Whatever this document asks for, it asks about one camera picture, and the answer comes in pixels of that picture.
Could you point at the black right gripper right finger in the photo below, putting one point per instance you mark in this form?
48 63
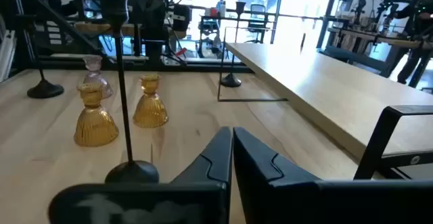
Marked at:
270 197

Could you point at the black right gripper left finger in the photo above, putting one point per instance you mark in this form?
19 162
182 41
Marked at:
203 200

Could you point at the black round lamp base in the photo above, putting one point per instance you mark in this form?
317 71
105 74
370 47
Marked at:
132 173

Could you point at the amber ribbed glass candle holder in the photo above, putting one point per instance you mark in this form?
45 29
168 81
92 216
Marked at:
95 126
150 110

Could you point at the tall black metal candlestick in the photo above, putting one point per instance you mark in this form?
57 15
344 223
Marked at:
231 81
45 90

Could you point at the pink ribbed glass candle holder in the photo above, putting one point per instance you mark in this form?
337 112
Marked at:
94 65

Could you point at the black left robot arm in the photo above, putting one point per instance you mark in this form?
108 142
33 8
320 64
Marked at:
152 17

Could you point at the black background robot arm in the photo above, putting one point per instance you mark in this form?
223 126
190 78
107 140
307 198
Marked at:
385 7

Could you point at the black office chair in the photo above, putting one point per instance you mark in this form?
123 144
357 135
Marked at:
257 12

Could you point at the long wooden workbench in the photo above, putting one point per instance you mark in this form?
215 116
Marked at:
389 40

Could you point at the dark computer monitor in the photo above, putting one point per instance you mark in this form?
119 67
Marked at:
347 0

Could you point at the black metal staircase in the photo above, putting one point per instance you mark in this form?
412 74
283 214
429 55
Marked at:
67 24

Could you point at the person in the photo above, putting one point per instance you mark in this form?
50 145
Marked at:
417 17

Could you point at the wooden shelf with black frame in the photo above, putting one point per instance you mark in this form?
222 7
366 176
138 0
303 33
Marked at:
338 92

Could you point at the black table border frame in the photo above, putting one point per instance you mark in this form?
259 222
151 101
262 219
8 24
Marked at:
203 67

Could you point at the black frame desk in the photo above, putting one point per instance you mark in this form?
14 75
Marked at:
236 18

